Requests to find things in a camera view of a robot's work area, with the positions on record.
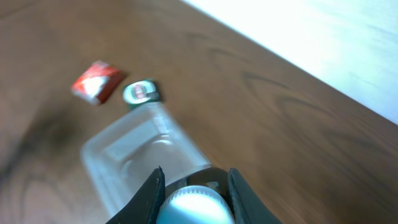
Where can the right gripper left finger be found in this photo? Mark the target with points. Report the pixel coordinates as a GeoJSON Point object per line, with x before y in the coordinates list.
{"type": "Point", "coordinates": [144, 207]}

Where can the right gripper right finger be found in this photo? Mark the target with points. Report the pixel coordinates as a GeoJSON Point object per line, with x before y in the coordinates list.
{"type": "Point", "coordinates": [247, 207]}

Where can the dark bottle white cap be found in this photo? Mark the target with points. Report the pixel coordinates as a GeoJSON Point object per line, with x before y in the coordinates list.
{"type": "Point", "coordinates": [197, 198]}

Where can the red ActiFast medicine box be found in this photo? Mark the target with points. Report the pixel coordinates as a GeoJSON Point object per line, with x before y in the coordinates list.
{"type": "Point", "coordinates": [98, 82]}

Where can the clear plastic container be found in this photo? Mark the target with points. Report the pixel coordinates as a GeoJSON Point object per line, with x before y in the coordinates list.
{"type": "Point", "coordinates": [120, 158]}

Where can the green round-logo box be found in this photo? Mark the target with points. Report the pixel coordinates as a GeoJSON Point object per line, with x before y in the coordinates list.
{"type": "Point", "coordinates": [141, 92]}

